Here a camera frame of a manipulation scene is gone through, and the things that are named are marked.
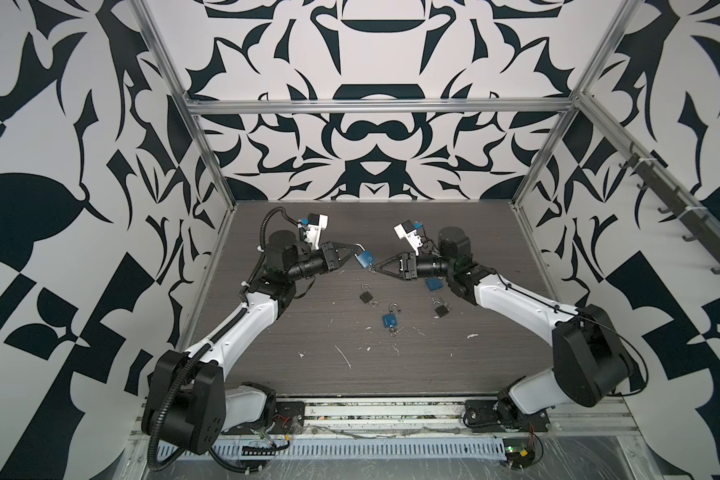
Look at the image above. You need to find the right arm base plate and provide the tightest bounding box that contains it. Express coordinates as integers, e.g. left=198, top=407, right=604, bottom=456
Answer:
left=462, top=398, right=548, bottom=433

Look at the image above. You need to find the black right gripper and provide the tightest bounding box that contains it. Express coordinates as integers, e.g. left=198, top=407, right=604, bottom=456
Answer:
left=377, top=255, right=457, bottom=284

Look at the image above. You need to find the aluminium frame post right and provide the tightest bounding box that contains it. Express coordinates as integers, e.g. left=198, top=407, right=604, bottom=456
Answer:
left=511, top=0, right=643, bottom=210

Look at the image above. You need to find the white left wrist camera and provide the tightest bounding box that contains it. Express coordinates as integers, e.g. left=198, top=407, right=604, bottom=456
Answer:
left=298, top=213, right=328, bottom=250

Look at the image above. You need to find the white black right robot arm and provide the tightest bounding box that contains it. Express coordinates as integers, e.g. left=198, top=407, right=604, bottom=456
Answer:
left=373, top=222, right=634, bottom=430

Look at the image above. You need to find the small circuit board right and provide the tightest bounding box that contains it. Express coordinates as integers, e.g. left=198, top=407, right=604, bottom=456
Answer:
left=499, top=437, right=544, bottom=471

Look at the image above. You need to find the aluminium frame post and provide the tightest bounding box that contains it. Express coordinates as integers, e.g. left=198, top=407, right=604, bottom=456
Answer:
left=511, top=0, right=643, bottom=210
left=129, top=0, right=236, bottom=211

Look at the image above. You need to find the white slotted cable duct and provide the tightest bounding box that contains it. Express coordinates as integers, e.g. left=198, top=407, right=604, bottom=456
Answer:
left=146, top=439, right=508, bottom=462

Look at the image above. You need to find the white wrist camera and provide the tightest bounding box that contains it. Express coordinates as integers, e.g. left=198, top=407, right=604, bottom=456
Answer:
left=298, top=213, right=328, bottom=250
left=394, top=220, right=424, bottom=256

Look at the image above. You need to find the aluminium frame post left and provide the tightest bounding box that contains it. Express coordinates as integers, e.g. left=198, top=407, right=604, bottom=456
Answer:
left=129, top=0, right=236, bottom=211

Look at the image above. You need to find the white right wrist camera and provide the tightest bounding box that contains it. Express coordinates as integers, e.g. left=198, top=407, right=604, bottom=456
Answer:
left=394, top=220, right=424, bottom=256

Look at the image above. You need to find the aluminium frame crossbar back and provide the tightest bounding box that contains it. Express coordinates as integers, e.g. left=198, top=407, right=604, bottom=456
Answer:
left=188, top=98, right=573, bottom=115

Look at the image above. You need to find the grey hook rack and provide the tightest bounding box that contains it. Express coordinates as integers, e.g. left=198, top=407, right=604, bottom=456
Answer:
left=620, top=143, right=720, bottom=275

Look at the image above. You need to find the aluminium front rail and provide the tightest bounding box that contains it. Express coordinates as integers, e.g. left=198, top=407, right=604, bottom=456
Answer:
left=128, top=395, right=640, bottom=442

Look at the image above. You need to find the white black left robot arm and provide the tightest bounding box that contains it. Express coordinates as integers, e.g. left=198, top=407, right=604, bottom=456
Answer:
left=141, top=230, right=373, bottom=470

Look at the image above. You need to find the black padlock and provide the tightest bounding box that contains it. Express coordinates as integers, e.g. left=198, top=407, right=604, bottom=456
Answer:
left=433, top=299, right=451, bottom=318
left=359, top=283, right=378, bottom=307

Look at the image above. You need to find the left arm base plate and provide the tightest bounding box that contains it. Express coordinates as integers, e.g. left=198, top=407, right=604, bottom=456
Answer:
left=222, top=400, right=306, bottom=435

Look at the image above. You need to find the blue padlock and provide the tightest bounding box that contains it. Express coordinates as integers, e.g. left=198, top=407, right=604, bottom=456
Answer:
left=382, top=303, right=401, bottom=336
left=425, top=277, right=444, bottom=292
left=352, top=244, right=374, bottom=269

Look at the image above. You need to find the black corrugated cable left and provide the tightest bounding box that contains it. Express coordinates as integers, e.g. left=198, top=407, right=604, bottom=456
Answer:
left=146, top=344, right=208, bottom=470

